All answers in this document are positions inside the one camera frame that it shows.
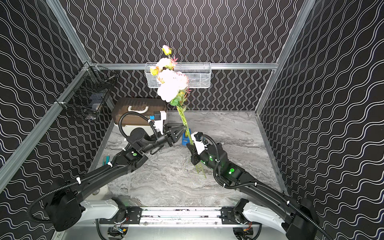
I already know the blue tape dispenser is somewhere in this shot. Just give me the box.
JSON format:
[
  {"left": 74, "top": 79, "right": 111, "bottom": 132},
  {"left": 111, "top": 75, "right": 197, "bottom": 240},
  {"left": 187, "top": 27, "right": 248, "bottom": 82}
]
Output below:
[{"left": 182, "top": 131, "right": 190, "bottom": 146}]

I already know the black wire basket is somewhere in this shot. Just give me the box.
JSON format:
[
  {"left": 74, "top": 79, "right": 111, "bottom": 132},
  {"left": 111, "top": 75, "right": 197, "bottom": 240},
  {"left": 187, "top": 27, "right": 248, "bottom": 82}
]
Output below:
[{"left": 57, "top": 62, "right": 118, "bottom": 122}]

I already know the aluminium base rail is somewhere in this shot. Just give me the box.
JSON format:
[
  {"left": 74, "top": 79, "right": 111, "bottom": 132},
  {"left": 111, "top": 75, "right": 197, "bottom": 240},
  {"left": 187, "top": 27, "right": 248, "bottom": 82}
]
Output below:
[{"left": 61, "top": 205, "right": 304, "bottom": 228}]

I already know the white wire basket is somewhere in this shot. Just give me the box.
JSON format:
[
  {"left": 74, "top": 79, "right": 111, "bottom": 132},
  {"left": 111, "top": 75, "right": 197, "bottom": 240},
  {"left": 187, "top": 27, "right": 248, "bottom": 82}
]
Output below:
[{"left": 145, "top": 62, "right": 212, "bottom": 89}]

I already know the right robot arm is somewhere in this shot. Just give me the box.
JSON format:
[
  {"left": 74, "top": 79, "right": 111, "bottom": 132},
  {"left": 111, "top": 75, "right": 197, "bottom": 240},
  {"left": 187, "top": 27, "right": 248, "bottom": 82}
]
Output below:
[{"left": 187, "top": 143, "right": 332, "bottom": 240}]

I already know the pink flower bouquet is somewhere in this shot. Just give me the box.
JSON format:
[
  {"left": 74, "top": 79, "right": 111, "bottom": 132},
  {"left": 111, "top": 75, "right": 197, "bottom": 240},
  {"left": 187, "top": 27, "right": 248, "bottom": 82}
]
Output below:
[{"left": 149, "top": 44, "right": 208, "bottom": 179}]

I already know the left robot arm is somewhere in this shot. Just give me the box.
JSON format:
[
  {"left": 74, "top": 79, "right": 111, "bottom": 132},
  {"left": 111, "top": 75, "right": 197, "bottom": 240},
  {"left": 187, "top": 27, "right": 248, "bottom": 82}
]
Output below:
[{"left": 27, "top": 112, "right": 188, "bottom": 232}]

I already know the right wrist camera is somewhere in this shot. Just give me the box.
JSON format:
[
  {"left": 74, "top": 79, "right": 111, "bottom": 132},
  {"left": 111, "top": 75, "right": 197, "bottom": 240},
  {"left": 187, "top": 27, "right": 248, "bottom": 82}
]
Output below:
[{"left": 191, "top": 132, "right": 207, "bottom": 155}]

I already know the teal handled tool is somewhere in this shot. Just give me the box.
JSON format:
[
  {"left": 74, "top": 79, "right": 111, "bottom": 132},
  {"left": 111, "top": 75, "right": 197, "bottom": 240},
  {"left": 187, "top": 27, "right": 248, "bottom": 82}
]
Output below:
[{"left": 103, "top": 156, "right": 110, "bottom": 166}]

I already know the brown lid storage box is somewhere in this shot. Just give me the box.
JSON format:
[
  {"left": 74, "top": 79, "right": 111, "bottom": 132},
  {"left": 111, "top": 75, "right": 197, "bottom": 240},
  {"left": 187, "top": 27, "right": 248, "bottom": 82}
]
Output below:
[{"left": 111, "top": 97, "right": 169, "bottom": 138}]

